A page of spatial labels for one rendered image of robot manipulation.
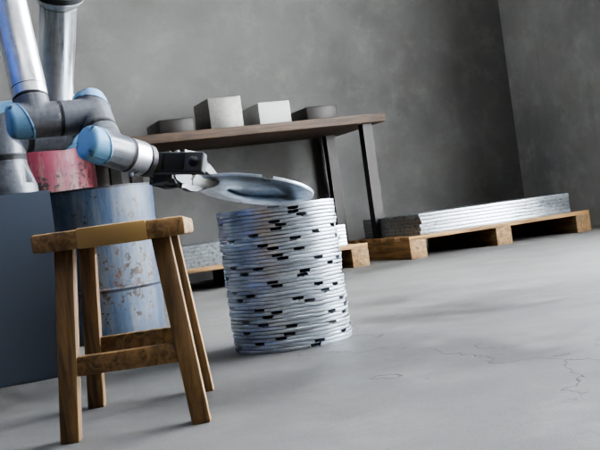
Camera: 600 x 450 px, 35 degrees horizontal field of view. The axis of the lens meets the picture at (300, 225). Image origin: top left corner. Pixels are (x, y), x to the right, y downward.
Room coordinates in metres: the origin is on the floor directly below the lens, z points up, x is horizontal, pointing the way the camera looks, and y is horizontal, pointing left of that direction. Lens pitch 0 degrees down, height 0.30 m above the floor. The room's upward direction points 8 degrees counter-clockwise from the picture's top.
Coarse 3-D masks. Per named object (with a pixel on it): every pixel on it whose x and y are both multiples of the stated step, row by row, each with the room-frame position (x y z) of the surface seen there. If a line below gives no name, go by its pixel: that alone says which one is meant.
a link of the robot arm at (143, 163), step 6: (138, 144) 2.03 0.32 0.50; (144, 144) 2.05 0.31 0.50; (138, 150) 2.02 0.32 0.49; (144, 150) 2.03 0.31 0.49; (150, 150) 2.05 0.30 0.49; (138, 156) 2.02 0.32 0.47; (144, 156) 2.03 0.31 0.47; (150, 156) 2.04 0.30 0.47; (138, 162) 2.03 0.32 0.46; (144, 162) 2.04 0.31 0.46; (150, 162) 2.05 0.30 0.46; (132, 168) 2.03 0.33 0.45; (138, 168) 2.04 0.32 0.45; (144, 168) 2.04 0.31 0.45; (132, 174) 2.05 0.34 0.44; (138, 174) 2.06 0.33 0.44
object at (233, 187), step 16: (208, 176) 2.19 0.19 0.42; (224, 176) 2.17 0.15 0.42; (240, 176) 2.16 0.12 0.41; (256, 176) 2.15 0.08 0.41; (208, 192) 2.34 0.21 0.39; (224, 192) 2.33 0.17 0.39; (240, 192) 2.34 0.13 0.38; (256, 192) 2.33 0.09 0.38; (272, 192) 2.31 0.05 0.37; (288, 192) 2.27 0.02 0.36; (304, 192) 2.26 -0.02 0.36
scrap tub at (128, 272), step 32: (64, 192) 2.92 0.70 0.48; (96, 192) 2.93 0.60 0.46; (128, 192) 2.99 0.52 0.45; (64, 224) 2.93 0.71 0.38; (96, 224) 2.93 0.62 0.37; (128, 256) 2.97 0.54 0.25; (128, 288) 2.97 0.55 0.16; (160, 288) 3.10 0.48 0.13; (128, 320) 2.96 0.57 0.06; (160, 320) 3.07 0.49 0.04
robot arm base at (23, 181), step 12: (0, 156) 2.30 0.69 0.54; (12, 156) 2.32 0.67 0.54; (24, 156) 2.35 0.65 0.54; (0, 168) 2.30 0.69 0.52; (12, 168) 2.31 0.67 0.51; (24, 168) 2.34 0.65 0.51; (0, 180) 2.29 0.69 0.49; (12, 180) 2.30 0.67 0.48; (24, 180) 2.34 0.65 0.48; (0, 192) 2.28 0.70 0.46; (12, 192) 2.29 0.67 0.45; (24, 192) 2.31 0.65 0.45
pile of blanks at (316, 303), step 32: (224, 224) 2.27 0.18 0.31; (256, 224) 2.21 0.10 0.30; (288, 224) 2.20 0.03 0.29; (320, 224) 2.24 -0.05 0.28; (224, 256) 2.37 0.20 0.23; (256, 256) 2.33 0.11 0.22; (288, 256) 2.20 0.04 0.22; (320, 256) 2.30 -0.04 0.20; (256, 288) 2.22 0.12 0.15; (288, 288) 2.20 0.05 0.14; (320, 288) 2.22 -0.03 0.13; (256, 320) 2.22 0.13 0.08; (288, 320) 2.20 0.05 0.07; (320, 320) 2.22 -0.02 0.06; (256, 352) 2.23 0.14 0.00
